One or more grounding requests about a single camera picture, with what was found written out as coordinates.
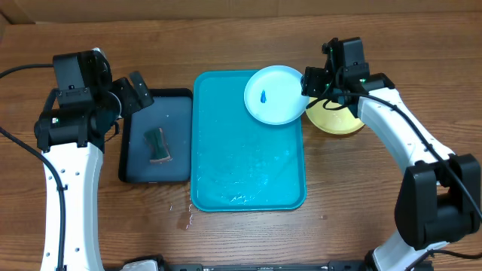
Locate yellow-green plate front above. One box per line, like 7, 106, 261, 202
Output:
306, 100, 365, 135

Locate teal plastic tray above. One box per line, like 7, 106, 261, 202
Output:
191, 70, 307, 212

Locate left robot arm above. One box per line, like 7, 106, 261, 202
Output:
34, 48, 154, 270

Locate green scrubbing sponge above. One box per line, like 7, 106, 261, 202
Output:
144, 128, 172, 163

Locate light blue plate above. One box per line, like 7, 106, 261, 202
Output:
244, 65, 310, 125

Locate black plastic tray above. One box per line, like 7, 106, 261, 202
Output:
118, 88, 193, 184

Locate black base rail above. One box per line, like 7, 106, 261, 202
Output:
105, 255, 374, 271

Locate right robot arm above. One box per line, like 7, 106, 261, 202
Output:
300, 37, 481, 271

